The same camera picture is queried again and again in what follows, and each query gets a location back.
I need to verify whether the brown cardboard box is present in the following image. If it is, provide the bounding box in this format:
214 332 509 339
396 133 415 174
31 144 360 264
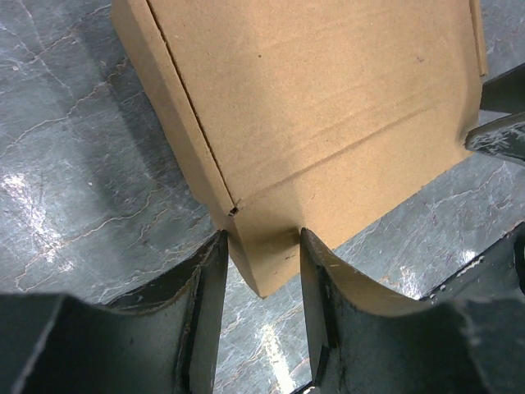
111 1 487 298

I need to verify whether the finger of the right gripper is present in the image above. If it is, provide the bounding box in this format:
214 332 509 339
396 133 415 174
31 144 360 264
480 63 525 114
464 112 524 161

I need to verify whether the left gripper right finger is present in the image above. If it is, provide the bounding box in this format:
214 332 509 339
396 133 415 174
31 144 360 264
300 229 524 393

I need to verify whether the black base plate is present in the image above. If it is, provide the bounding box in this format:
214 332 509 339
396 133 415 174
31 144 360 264
422 222 524 304

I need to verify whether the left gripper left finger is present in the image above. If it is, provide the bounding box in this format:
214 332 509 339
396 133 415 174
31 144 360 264
1 231 228 393

